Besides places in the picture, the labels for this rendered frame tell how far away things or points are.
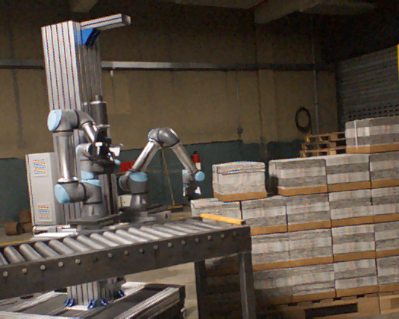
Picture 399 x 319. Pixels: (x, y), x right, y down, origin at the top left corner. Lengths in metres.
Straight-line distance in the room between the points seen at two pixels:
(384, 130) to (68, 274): 2.24
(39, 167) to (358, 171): 2.07
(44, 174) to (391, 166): 2.25
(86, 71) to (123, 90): 6.58
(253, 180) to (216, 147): 7.46
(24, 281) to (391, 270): 2.37
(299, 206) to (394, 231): 0.66
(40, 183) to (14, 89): 6.14
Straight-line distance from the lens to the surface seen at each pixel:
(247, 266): 2.37
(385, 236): 3.49
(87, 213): 3.01
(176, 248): 2.18
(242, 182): 3.15
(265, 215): 3.20
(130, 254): 2.11
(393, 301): 3.61
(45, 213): 3.43
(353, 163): 3.36
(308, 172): 3.25
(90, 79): 3.37
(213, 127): 10.60
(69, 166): 2.96
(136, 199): 3.40
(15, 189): 9.38
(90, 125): 2.97
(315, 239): 3.30
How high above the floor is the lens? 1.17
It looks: 3 degrees down
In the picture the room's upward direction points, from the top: 5 degrees counter-clockwise
